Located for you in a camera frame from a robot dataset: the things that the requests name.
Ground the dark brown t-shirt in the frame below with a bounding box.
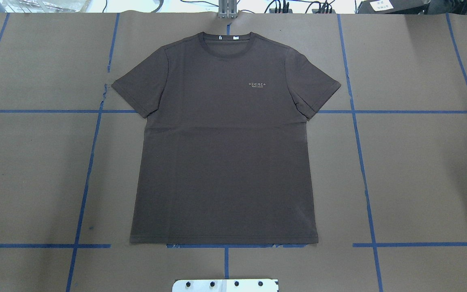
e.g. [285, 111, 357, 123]
[112, 32, 341, 245]

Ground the brown paper table cover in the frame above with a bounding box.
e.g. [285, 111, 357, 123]
[0, 11, 467, 292]

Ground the black box with label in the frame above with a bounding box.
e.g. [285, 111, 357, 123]
[356, 0, 430, 15]

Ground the clear plastic bag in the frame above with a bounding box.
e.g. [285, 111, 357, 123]
[0, 0, 91, 13]

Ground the aluminium camera post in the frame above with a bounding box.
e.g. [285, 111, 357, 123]
[218, 0, 238, 19]

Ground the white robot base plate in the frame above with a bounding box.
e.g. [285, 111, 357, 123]
[172, 279, 280, 292]

